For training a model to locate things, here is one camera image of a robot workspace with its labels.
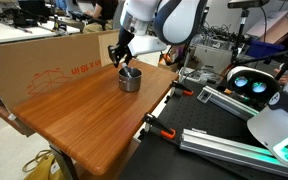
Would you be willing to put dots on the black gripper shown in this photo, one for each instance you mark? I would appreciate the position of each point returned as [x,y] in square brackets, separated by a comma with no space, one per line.
[122,46]

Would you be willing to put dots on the black dry erase marker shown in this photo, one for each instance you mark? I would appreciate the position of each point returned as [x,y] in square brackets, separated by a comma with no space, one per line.
[128,70]

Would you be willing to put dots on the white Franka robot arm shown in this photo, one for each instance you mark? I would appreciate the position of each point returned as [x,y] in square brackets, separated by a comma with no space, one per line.
[180,20]

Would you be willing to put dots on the silver steel pot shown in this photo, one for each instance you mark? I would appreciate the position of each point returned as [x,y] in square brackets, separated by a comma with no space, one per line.
[130,83]

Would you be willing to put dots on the seated person in dark top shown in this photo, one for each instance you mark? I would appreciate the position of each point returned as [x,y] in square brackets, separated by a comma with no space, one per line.
[104,11]

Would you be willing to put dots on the black orange bar clamp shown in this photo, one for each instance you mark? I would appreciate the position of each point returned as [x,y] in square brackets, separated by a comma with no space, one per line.
[159,128]
[181,89]

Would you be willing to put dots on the brown printed cardboard box panel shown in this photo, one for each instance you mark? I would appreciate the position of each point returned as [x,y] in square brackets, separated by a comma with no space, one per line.
[34,63]

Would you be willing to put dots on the black perforated breadboard base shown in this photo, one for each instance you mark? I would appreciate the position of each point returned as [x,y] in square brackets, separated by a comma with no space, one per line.
[190,113]

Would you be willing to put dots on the grey equipment box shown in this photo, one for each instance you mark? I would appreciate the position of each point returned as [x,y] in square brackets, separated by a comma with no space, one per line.
[210,60]

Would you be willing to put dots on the white background desk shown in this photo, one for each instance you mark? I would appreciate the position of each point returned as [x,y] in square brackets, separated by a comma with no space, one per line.
[14,33]

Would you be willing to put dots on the dark metal table leg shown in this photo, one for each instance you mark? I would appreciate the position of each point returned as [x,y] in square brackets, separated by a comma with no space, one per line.
[64,163]

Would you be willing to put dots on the white VR headset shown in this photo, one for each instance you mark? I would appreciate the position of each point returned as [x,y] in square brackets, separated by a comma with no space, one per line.
[250,83]

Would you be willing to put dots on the yellow bag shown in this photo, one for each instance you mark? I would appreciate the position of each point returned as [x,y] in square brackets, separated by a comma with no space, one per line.
[45,168]

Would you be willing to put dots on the blue plastic bin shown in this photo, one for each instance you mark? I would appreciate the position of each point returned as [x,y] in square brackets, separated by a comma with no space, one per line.
[264,49]

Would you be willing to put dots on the flat cardboard pieces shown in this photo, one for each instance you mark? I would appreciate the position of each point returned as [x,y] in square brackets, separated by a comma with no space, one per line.
[274,25]

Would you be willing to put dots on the short aluminium extrusion rail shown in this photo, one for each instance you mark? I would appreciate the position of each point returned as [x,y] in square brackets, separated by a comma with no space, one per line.
[227,103]

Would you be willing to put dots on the black camera stand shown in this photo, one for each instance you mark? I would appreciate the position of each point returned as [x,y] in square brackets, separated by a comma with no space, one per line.
[240,36]

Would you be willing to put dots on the black stereo camera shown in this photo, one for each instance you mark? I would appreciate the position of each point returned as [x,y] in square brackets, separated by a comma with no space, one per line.
[247,3]

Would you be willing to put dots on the long aluminium extrusion rail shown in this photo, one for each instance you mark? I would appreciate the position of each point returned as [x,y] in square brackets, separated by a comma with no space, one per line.
[230,150]

